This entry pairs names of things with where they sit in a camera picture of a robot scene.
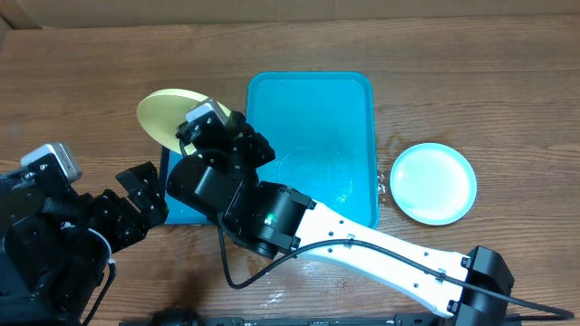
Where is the yellow plate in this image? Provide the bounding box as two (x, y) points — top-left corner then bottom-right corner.
(137, 89), (231, 154)

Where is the light blue plate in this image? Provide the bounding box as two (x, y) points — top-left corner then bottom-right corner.
(389, 143), (478, 226)

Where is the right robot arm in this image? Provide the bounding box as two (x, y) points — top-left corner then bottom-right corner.
(167, 111), (513, 325)

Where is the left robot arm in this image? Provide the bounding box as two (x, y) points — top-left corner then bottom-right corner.
(1, 155), (169, 325)

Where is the small black-rimmed blue tray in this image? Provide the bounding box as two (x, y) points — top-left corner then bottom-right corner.
(159, 147), (210, 225)

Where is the large teal serving tray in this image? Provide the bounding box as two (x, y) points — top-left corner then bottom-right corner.
(246, 72), (380, 228)

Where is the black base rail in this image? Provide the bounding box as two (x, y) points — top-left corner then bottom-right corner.
(119, 307), (522, 326)

